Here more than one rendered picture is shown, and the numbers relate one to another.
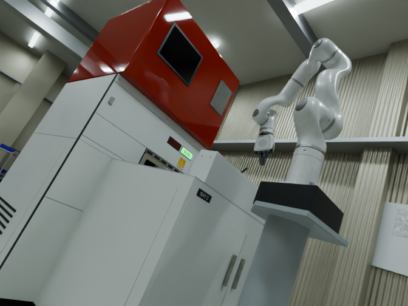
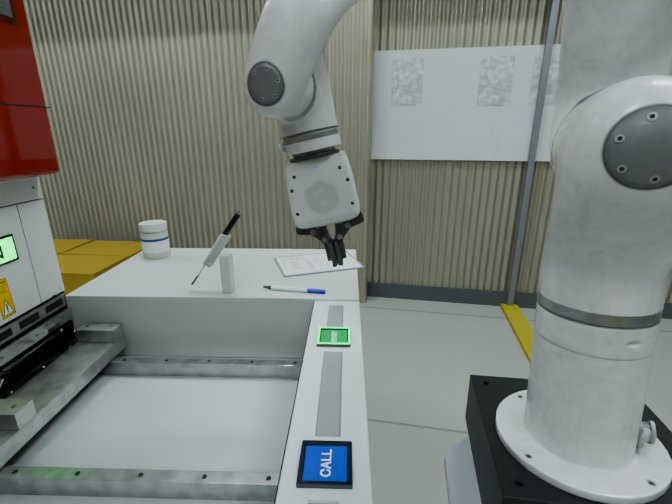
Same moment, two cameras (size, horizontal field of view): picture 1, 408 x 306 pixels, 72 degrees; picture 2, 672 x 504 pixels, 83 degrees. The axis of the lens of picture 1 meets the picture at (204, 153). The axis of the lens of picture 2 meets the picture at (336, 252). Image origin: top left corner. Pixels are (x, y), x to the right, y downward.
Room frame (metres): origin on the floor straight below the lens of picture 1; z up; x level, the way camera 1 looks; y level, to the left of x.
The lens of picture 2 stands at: (0.97, 0.10, 1.30)
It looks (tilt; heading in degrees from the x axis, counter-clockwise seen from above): 18 degrees down; 317
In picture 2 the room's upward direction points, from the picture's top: straight up
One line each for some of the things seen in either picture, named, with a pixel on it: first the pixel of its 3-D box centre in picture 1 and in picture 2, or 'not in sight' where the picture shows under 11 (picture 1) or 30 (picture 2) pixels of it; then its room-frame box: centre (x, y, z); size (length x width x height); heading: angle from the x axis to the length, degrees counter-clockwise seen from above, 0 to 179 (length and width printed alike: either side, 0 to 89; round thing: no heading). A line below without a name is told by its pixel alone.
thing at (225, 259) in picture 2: not in sight; (218, 262); (1.70, -0.25, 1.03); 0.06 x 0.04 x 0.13; 45
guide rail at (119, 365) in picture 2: not in sight; (188, 367); (1.67, -0.15, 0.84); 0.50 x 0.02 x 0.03; 45
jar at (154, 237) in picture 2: not in sight; (155, 239); (2.05, -0.24, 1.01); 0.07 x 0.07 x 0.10
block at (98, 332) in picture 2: not in sight; (100, 331); (1.83, -0.04, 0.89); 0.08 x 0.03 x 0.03; 45
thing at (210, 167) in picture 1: (235, 190); (331, 426); (1.30, -0.21, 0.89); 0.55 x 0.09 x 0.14; 135
